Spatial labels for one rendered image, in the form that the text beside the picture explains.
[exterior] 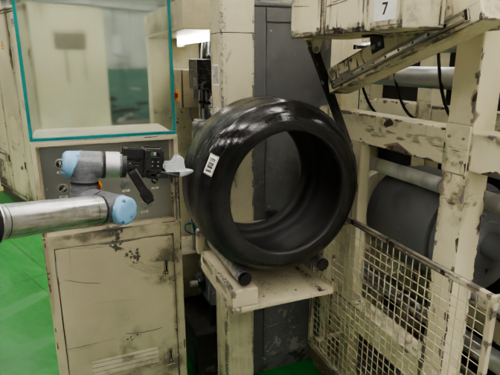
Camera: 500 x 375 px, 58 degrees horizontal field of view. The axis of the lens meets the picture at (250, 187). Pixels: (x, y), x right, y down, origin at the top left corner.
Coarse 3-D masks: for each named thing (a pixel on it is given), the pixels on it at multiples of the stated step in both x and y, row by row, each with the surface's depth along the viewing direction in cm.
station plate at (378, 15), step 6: (378, 0) 119; (384, 0) 116; (390, 0) 114; (396, 0) 112; (378, 6) 119; (384, 6) 117; (390, 6) 115; (396, 6) 113; (378, 12) 119; (384, 12) 117; (390, 12) 115; (378, 18) 119; (384, 18) 117; (390, 18) 115
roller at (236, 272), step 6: (210, 246) 169; (216, 252) 162; (222, 258) 156; (228, 264) 150; (234, 264) 148; (228, 270) 151; (234, 270) 146; (240, 270) 144; (246, 270) 145; (234, 276) 145; (240, 276) 142; (246, 276) 142; (240, 282) 142; (246, 282) 143
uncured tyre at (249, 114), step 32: (256, 96) 150; (224, 128) 132; (256, 128) 130; (288, 128) 133; (320, 128) 138; (192, 160) 140; (224, 160) 129; (320, 160) 169; (352, 160) 145; (192, 192) 137; (224, 192) 131; (320, 192) 170; (352, 192) 148; (224, 224) 134; (256, 224) 169; (288, 224) 172; (320, 224) 163; (224, 256) 143; (256, 256) 140; (288, 256) 145
